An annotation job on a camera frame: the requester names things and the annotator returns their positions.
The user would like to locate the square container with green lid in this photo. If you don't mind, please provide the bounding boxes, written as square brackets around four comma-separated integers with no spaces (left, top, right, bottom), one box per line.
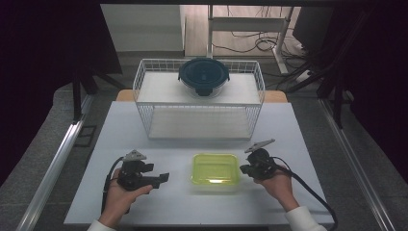
[191,152,242,188]

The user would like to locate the hand-held gripper black cable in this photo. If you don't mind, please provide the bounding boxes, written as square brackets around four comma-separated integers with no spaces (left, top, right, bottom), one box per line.
[271,156,339,231]
[100,156,125,216]

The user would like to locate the right hand-held gripper black cable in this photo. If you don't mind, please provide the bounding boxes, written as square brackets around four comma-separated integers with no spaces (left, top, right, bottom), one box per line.
[271,156,339,231]

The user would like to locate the black cables on floor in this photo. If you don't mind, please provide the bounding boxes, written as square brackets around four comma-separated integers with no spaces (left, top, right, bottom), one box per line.
[211,5,311,56]

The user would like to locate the black stand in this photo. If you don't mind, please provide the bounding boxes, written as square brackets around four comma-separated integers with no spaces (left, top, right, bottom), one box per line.
[284,9,370,130]
[70,62,127,125]

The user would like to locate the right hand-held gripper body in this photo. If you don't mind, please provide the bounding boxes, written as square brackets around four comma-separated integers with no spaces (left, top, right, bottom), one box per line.
[243,138,280,181]

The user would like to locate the white wire rack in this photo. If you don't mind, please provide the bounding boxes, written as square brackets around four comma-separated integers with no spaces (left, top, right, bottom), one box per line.
[132,58,267,141]

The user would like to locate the white cabinet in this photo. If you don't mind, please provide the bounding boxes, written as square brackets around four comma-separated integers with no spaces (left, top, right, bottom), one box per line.
[100,3,187,53]

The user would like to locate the aluminium rail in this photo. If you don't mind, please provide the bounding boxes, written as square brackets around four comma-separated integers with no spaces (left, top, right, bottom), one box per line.
[14,94,94,231]
[318,97,397,231]

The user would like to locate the white metal desk frame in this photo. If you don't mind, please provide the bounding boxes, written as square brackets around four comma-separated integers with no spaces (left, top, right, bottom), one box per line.
[206,4,295,75]

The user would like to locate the person's right hand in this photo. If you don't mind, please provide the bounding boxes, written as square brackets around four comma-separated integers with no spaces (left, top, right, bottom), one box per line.
[254,167,301,213]

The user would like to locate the round container with dark blue lid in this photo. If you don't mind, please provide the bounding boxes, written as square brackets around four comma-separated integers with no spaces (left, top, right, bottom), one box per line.
[177,57,231,99]

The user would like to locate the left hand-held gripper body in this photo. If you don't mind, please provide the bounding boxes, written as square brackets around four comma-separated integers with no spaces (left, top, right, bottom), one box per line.
[116,149,154,193]

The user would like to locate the left hand-held gripper black cable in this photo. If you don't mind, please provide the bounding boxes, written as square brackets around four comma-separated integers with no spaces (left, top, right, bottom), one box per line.
[100,156,125,216]

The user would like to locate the wooden table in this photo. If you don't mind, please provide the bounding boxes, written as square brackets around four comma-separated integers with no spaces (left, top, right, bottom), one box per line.
[115,89,289,104]

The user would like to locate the person's left hand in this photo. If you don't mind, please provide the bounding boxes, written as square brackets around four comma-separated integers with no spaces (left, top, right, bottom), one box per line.
[97,167,154,229]

